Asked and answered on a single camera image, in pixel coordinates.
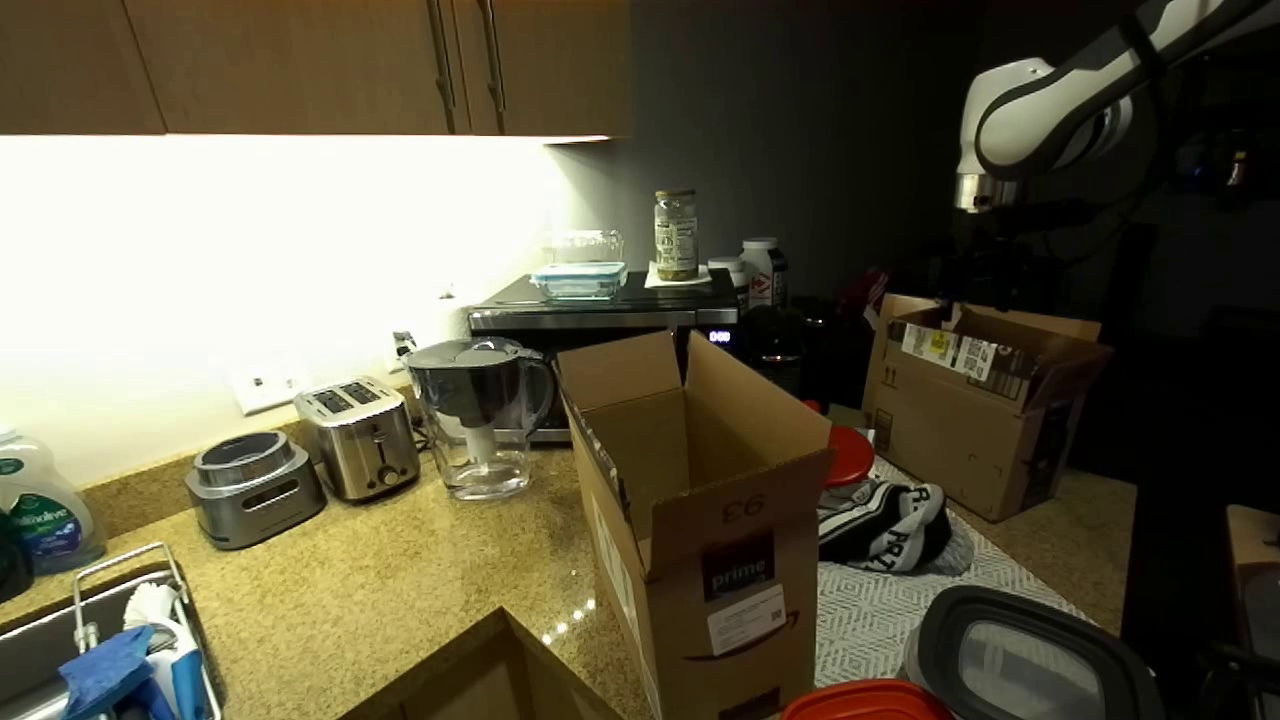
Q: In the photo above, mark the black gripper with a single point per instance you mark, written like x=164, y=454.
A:
x=1022, y=253

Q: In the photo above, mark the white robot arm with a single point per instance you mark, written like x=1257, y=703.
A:
x=1040, y=120

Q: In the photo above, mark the cardboard box holding packages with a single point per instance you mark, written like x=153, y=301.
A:
x=974, y=443

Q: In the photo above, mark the tall open cardboard box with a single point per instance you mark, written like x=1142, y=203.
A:
x=707, y=521

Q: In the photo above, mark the clear plastic bottle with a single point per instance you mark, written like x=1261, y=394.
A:
x=976, y=362

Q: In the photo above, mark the black coffee maker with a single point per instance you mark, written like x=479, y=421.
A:
x=801, y=352

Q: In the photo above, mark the small white bottle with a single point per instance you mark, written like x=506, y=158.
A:
x=762, y=275

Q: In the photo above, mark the red bowl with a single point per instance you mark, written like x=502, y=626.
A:
x=849, y=459

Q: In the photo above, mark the black white striped beanie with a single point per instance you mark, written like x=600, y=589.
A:
x=893, y=526

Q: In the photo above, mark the white tray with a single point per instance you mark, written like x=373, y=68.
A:
x=676, y=282

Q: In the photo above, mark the tall glass jar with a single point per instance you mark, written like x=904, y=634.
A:
x=676, y=233

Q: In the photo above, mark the white patterned cloth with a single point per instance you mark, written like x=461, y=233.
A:
x=881, y=613

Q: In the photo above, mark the black microwave oven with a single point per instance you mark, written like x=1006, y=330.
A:
x=600, y=323

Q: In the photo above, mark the clear container blue lid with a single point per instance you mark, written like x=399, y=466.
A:
x=582, y=275

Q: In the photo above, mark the red lidded container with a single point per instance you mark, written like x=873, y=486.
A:
x=864, y=703

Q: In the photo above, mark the water filter pitcher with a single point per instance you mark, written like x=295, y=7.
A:
x=474, y=413

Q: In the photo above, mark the silver toaster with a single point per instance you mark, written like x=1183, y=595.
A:
x=361, y=443

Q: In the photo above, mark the wooden upper cabinet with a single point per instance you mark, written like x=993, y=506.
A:
x=307, y=60

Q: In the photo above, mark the grey round appliance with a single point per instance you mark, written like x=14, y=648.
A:
x=255, y=486

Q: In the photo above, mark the white detergent bottle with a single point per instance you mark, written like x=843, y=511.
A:
x=43, y=503

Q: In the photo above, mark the white wall outlet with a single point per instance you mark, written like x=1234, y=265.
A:
x=267, y=384

